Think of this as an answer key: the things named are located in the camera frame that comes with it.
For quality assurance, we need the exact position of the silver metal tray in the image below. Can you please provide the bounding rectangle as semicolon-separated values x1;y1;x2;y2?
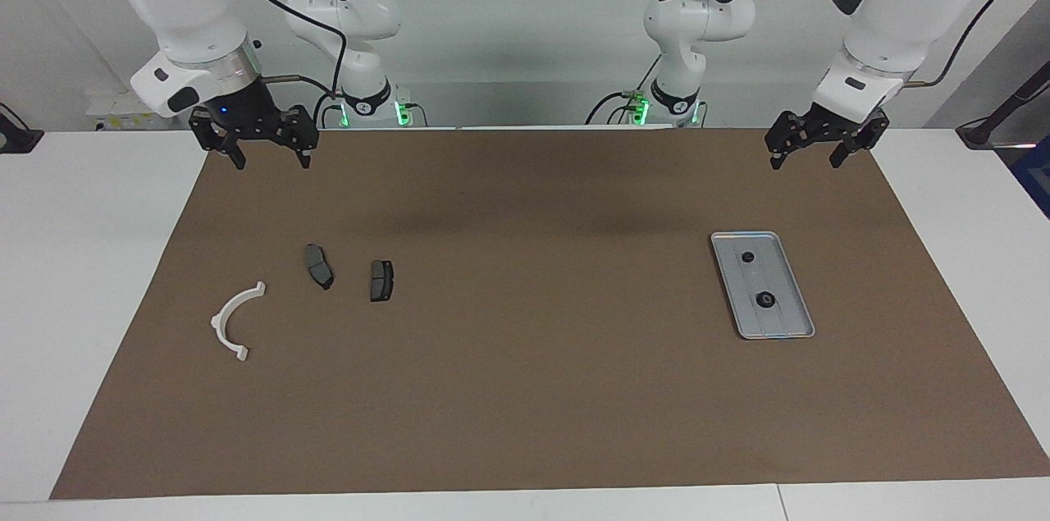
710;231;816;340

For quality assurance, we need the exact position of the dark tapered brake pad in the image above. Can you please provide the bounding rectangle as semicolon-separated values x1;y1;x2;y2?
304;244;336;291

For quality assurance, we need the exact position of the white power strip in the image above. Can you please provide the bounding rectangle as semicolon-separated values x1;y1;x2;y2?
85;90;177;130

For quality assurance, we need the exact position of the dark rectangular brake pad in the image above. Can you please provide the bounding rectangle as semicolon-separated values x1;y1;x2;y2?
369;259;396;304

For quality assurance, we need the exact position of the blue bin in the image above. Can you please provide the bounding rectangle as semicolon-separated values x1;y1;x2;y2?
1011;145;1050;218

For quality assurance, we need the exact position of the black table clamp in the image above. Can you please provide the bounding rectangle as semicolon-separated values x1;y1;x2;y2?
0;103;43;154

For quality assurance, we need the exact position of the brown table mat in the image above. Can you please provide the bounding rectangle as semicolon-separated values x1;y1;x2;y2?
49;127;1050;500

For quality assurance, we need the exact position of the black right arm base cable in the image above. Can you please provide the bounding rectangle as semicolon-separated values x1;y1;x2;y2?
313;90;345;130

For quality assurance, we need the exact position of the black arm base cable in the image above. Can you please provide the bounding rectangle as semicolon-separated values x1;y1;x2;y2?
585;53;664;126
313;90;345;130

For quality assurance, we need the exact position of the white curved plastic bracket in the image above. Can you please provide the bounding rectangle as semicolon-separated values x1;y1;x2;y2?
210;281;267;363

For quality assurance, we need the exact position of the black left arm base cable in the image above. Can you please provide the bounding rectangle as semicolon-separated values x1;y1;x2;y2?
585;53;664;126

